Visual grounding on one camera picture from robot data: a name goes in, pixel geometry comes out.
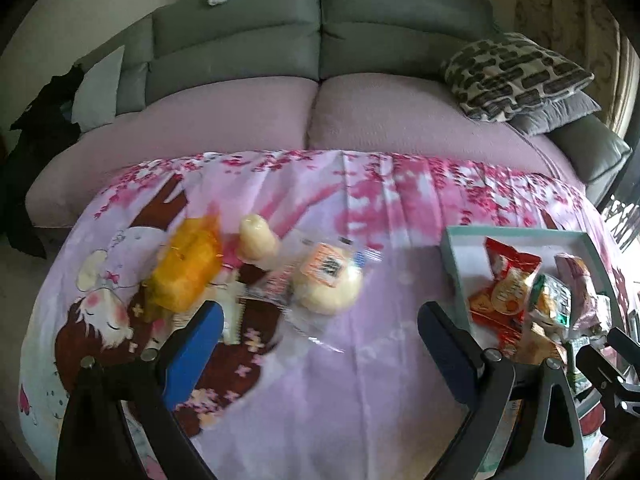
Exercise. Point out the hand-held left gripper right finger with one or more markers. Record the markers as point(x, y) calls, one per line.
point(452, 360)

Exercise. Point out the grey sofa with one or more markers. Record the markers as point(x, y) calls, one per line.
point(390, 25)

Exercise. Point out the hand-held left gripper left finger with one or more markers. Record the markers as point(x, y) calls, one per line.
point(195, 350)

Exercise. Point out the white cushion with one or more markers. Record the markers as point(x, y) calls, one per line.
point(97, 90)

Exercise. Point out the pink snack packet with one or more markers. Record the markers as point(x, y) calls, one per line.
point(577, 280)

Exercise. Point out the patterned beige curtain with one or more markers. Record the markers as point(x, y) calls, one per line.
point(575, 10)

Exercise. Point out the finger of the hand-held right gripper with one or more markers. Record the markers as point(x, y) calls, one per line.
point(625, 345)
point(615, 385)

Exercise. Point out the grey pillow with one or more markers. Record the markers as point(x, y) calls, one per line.
point(560, 115)

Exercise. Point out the teal rimmed white tray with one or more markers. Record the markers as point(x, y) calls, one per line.
point(467, 260)

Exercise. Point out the orange snack packet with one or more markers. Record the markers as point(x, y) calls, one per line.
point(185, 265)

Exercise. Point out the printed pink blanket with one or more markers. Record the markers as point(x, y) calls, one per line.
point(350, 385)

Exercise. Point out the pink sofa seat cover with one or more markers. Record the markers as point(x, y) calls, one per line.
point(225, 115)

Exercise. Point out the pale jelly cup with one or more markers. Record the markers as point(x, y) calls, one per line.
point(257, 240)

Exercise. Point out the white snack packet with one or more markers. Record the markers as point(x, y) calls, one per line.
point(267, 290)

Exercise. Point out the beige snack packet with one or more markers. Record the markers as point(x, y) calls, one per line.
point(540, 345)

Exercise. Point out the clear packet with white bun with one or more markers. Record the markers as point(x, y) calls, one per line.
point(327, 285)

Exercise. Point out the black white patterned pillow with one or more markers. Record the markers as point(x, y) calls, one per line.
point(515, 75)

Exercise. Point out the dark clothing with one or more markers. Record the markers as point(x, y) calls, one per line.
point(45, 135)

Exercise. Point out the red star print snack packet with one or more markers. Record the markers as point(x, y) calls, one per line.
point(505, 285)

